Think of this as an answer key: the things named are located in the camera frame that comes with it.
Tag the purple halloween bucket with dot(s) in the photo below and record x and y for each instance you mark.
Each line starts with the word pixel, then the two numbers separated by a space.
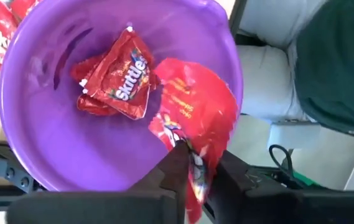
pixel 55 140

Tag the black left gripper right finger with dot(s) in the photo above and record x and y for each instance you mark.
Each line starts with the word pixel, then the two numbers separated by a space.
pixel 288 208

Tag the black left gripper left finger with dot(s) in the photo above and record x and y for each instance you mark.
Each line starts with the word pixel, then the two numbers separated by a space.
pixel 102 208

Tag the person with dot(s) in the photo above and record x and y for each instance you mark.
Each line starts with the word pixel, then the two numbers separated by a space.
pixel 335 62

